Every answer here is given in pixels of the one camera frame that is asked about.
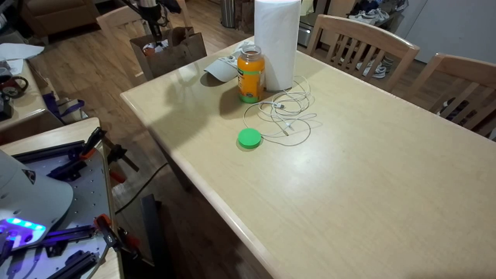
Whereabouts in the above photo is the green round lid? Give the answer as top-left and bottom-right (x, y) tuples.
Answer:
(236, 126), (265, 151)

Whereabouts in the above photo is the white paper towel roll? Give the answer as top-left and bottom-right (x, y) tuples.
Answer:
(253, 0), (302, 92)

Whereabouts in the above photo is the white paper sheet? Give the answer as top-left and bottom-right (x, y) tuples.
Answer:
(0, 41), (47, 77)

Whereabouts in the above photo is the orange juice bottle green cap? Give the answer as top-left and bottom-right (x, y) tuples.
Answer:
(236, 43), (267, 105)

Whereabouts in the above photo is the black orange bar clamp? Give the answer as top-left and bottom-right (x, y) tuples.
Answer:
(47, 125), (109, 182)
(92, 212), (158, 266)

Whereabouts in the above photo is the white charging cable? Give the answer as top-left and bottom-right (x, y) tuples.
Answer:
(256, 80), (318, 148)

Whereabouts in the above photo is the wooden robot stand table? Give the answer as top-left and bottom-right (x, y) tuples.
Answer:
(0, 116), (124, 279)

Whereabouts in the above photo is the wooden chair back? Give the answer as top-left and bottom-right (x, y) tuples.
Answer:
(306, 12), (422, 92)

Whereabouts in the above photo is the white shoes pair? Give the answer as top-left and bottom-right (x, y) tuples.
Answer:
(349, 4), (399, 27)

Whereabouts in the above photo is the wooden side desk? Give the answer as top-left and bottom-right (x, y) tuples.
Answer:
(0, 57), (65, 147)

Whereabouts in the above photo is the brown paper bag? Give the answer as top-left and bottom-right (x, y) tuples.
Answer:
(129, 24), (209, 81)

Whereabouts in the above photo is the black floor cable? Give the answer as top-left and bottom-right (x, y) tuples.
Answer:
(112, 160), (172, 216)

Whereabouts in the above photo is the purple white bag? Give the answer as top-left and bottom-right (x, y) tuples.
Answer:
(42, 75), (89, 125)

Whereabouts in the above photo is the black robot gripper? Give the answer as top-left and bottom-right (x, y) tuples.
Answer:
(135, 0), (168, 41)

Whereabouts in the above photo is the grey white sneakers pair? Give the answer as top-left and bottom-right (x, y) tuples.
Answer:
(360, 57), (391, 80)

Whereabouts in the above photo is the brown sofa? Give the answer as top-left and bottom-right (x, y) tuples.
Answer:
(20, 0), (101, 35)

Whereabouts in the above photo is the wooden slat-back chair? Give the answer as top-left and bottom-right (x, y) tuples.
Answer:
(95, 4), (152, 46)
(406, 50), (496, 142)

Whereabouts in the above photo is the light wooden dining table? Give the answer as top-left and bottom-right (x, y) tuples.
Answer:
(120, 33), (496, 279)

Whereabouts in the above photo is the white door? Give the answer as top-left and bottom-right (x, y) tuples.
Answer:
(395, 0), (496, 66)

